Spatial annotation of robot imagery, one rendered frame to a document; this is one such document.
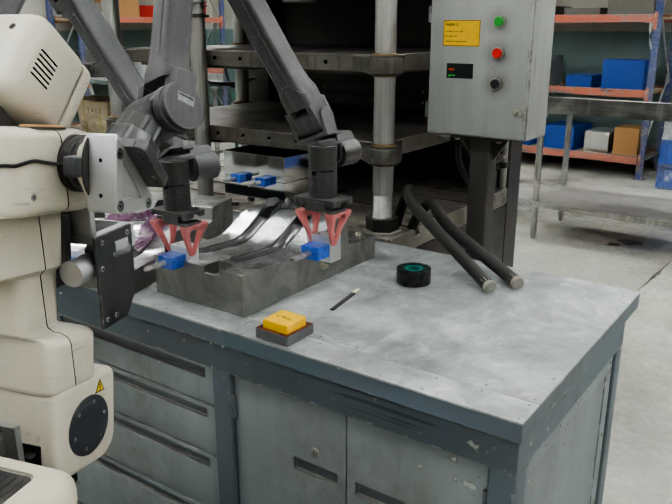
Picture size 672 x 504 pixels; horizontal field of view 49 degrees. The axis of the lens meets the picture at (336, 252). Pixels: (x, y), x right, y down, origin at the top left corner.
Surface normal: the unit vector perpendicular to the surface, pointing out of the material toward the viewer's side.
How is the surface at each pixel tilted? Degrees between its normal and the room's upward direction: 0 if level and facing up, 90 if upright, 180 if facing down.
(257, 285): 90
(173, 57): 59
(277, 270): 90
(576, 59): 90
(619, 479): 0
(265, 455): 90
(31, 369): 82
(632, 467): 0
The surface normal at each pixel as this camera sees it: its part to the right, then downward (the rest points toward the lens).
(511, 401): 0.00, -0.96
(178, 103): 0.77, -0.17
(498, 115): -0.58, 0.24
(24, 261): 0.95, 0.10
